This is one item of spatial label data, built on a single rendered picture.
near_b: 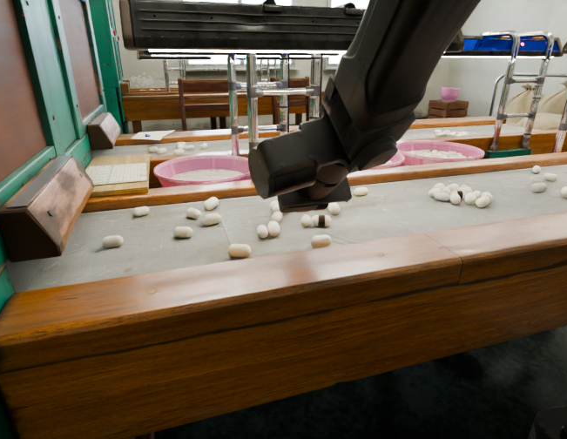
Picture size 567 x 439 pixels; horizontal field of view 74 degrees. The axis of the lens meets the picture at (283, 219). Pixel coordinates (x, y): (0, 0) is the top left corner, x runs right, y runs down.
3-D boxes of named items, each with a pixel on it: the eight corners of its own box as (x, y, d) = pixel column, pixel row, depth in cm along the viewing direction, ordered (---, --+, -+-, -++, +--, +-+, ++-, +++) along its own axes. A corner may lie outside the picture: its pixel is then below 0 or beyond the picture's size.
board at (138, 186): (148, 192, 81) (147, 186, 80) (70, 199, 77) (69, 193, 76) (150, 158, 110) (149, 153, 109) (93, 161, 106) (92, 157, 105)
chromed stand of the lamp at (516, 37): (529, 158, 146) (562, 30, 129) (488, 162, 141) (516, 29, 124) (491, 149, 163) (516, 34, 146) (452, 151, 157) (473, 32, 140)
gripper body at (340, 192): (270, 166, 52) (282, 140, 46) (337, 162, 55) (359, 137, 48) (279, 211, 51) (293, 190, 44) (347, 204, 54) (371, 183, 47)
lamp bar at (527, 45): (563, 57, 150) (568, 37, 147) (430, 56, 133) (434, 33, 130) (544, 57, 157) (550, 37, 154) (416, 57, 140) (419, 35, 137)
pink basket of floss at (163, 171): (276, 194, 107) (276, 161, 103) (216, 227, 86) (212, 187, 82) (204, 180, 119) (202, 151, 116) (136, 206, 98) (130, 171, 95)
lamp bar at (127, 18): (464, 51, 74) (471, 10, 71) (123, 49, 57) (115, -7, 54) (437, 52, 81) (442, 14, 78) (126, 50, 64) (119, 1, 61)
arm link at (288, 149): (407, 145, 35) (367, 69, 37) (296, 176, 31) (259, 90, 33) (354, 193, 46) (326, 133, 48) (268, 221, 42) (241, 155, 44)
